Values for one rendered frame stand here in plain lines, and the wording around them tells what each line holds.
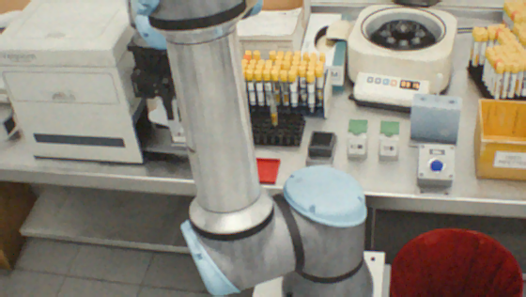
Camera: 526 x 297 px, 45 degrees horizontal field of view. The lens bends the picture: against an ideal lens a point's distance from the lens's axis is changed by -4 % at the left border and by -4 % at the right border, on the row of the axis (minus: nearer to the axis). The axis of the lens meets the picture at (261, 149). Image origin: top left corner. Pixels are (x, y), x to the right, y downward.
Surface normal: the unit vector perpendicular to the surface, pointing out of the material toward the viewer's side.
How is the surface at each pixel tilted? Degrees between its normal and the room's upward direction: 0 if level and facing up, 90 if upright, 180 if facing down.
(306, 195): 11
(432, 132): 90
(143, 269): 0
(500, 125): 90
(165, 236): 0
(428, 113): 90
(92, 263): 0
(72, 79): 90
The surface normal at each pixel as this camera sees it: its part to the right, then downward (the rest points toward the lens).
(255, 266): 0.35, 0.44
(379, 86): -0.23, -0.40
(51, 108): -0.19, 0.65
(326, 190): 0.04, -0.83
